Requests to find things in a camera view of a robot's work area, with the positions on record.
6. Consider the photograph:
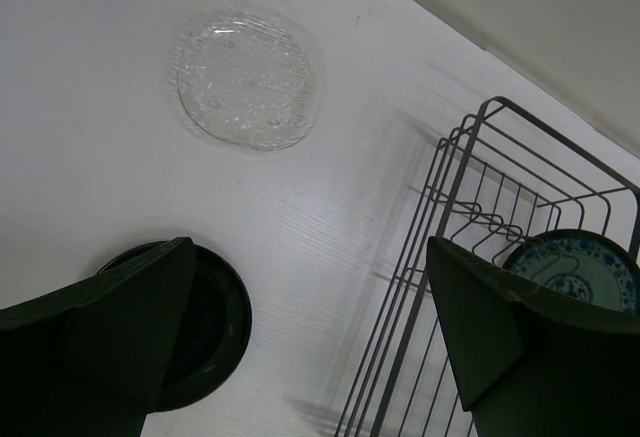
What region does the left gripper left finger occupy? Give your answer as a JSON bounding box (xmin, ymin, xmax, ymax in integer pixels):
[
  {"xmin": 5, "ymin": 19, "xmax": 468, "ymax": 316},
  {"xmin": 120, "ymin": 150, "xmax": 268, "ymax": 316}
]
[{"xmin": 1, "ymin": 237, "xmax": 196, "ymax": 436}]

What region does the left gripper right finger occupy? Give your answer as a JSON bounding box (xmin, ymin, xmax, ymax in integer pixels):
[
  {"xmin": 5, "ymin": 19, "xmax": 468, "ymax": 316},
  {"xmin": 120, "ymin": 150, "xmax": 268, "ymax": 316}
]
[{"xmin": 426, "ymin": 237, "xmax": 639, "ymax": 436}]

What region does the blue patterned plate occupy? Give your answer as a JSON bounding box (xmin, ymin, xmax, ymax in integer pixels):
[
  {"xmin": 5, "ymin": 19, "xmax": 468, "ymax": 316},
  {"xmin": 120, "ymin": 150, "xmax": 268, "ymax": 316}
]
[{"xmin": 503, "ymin": 229, "xmax": 639, "ymax": 315}]

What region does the black plate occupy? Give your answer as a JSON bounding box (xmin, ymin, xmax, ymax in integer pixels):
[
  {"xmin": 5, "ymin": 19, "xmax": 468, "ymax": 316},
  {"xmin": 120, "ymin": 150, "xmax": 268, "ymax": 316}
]
[{"xmin": 94, "ymin": 240, "xmax": 254, "ymax": 413}]

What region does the grey wire dish rack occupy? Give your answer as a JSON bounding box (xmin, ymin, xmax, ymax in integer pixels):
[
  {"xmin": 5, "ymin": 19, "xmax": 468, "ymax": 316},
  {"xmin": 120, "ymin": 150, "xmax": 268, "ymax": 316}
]
[{"xmin": 336, "ymin": 97, "xmax": 639, "ymax": 436}]

